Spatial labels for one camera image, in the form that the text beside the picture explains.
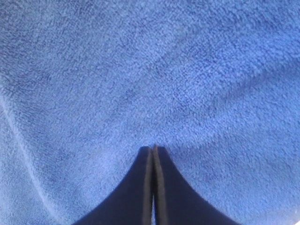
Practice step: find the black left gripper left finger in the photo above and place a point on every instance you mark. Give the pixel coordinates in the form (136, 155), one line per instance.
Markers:
(130, 203)

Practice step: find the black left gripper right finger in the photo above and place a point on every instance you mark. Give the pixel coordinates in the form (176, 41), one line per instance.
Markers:
(176, 203)

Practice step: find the blue microfiber towel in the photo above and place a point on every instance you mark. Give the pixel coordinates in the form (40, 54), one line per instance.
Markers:
(85, 83)

